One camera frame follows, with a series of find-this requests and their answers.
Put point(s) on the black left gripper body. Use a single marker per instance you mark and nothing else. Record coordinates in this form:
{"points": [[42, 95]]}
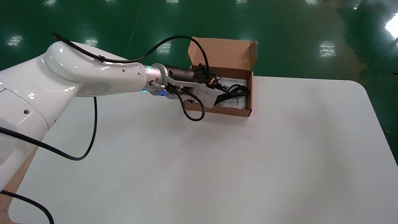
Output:
{"points": [[183, 74]]}

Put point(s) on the white printed paper manual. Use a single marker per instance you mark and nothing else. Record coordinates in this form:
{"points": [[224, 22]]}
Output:
{"points": [[236, 103]]}

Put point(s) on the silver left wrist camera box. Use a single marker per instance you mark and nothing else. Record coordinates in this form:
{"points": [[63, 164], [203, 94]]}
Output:
{"points": [[205, 93]]}

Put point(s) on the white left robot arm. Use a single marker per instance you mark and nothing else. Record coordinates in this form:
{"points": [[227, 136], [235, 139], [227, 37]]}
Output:
{"points": [[77, 73]]}

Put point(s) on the open brown cardboard box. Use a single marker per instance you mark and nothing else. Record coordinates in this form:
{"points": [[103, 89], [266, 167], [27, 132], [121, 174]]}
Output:
{"points": [[227, 53]]}

